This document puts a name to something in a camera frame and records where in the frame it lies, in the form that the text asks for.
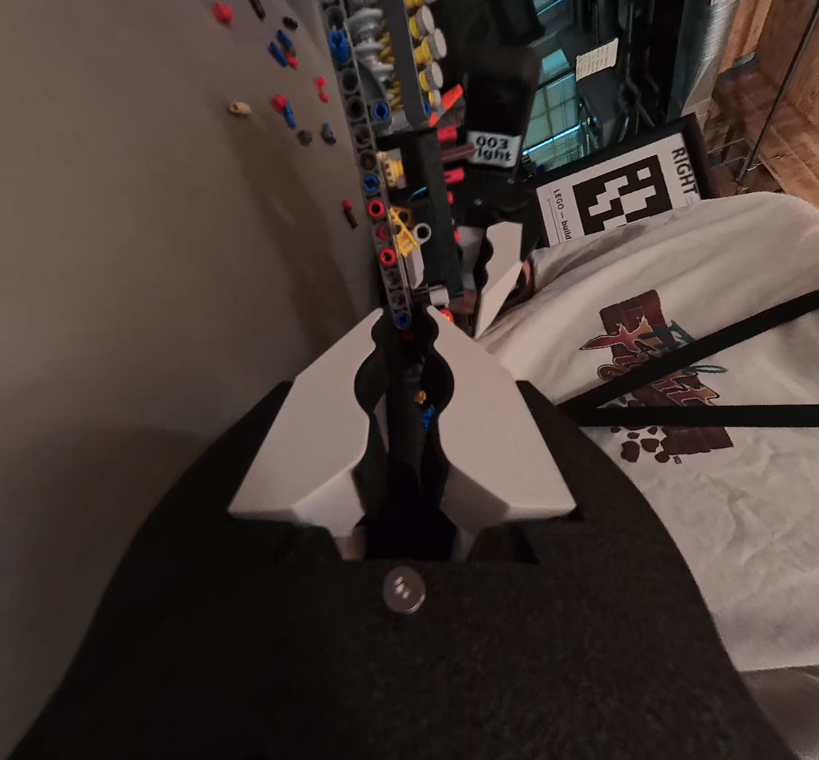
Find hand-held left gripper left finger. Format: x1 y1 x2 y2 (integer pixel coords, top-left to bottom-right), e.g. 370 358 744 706
228 307 394 560

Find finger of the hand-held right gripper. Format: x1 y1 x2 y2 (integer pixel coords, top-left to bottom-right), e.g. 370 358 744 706
473 263 524 340
476 223 524 292

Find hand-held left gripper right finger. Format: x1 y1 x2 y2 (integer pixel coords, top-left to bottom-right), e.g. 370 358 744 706
425 305 578 560

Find multicoloured lego chassis assembly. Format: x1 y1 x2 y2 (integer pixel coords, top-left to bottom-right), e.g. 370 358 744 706
304 0 468 499

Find scattered small lego pins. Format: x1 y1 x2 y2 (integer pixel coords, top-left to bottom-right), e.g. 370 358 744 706
211 0 359 230

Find orange traffic cone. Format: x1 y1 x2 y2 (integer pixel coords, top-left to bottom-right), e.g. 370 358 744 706
430 83 465 129

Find black framed marker sign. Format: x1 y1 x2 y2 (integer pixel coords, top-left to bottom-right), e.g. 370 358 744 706
532 113 714 248

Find white paper note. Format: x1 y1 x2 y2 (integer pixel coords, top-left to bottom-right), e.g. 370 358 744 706
575 37 620 81

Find silver air duct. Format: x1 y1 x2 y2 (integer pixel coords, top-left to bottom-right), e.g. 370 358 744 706
665 0 727 124

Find black strap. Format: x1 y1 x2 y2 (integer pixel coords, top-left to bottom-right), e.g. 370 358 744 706
562 301 819 413
575 404 819 429

